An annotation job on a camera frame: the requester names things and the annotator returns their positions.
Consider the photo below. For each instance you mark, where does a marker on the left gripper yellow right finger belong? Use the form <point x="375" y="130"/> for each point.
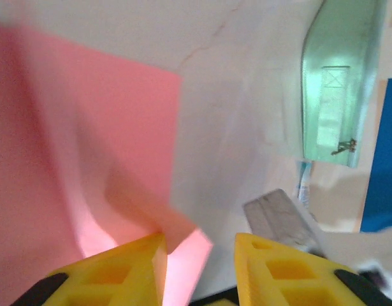
<point x="278" y="280"/>

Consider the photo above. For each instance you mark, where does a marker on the pink paper sheet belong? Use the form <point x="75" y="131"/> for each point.
<point x="71" y="127"/>

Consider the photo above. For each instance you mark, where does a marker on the mint green zipper pouch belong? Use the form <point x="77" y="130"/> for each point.
<point x="336" y="95"/>

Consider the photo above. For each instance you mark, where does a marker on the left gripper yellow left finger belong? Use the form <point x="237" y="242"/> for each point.
<point x="119" y="280"/>

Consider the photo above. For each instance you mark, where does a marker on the long blue white packet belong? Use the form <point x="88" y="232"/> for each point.
<point x="304" y="185"/>

